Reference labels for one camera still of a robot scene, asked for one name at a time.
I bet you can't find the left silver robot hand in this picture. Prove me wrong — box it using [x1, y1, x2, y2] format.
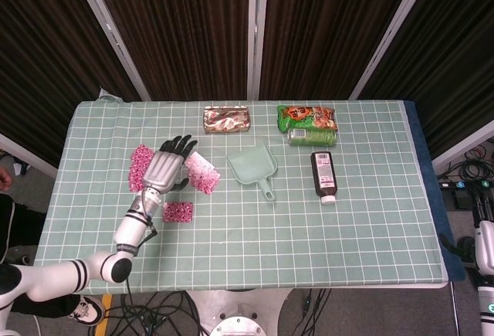
[141, 134, 198, 195]

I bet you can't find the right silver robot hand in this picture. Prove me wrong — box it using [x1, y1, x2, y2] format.
[439, 187, 494, 271]

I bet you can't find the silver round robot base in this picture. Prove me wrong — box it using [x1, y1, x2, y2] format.
[184, 288, 294, 336]

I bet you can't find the power strip with plugs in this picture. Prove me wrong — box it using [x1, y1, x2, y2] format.
[438, 180, 470, 191]

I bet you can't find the gold foil snack package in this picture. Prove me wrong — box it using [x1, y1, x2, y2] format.
[203, 105, 252, 135]

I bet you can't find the mint green plastic scoop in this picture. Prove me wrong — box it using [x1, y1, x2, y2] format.
[225, 141, 278, 203]

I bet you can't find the green checkered tablecloth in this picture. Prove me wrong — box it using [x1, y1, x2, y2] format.
[29, 98, 451, 290]

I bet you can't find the dark brown curtain panel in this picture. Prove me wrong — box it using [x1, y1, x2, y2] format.
[0, 0, 142, 167]
[258, 0, 421, 101]
[86, 0, 252, 101]
[360, 0, 494, 159]

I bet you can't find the green orange snack bag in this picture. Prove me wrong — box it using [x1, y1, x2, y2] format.
[276, 104, 339, 134]

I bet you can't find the green drink can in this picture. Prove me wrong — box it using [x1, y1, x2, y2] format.
[287, 127, 338, 148]

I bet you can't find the bystander in black clothes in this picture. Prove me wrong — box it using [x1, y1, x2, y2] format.
[0, 166, 82, 318]

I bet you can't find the dark bottle white cap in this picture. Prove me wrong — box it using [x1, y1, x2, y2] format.
[310, 151, 337, 206]

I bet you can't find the black white sneaker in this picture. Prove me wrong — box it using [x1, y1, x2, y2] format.
[68, 295, 105, 328]

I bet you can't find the black green floor cable tangle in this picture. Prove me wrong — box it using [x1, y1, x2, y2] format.
[435, 138, 494, 190]

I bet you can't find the white partition base rail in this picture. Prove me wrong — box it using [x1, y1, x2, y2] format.
[431, 117, 494, 171]
[0, 131, 59, 178]

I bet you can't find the black floor cable bundle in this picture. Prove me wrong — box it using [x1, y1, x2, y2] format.
[103, 289, 209, 336]

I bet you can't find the white partition post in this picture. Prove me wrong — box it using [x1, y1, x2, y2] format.
[246, 0, 270, 101]
[347, 0, 439, 101]
[68, 0, 152, 101]

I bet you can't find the black cable with inline box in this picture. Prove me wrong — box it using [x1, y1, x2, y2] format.
[283, 288, 333, 336]

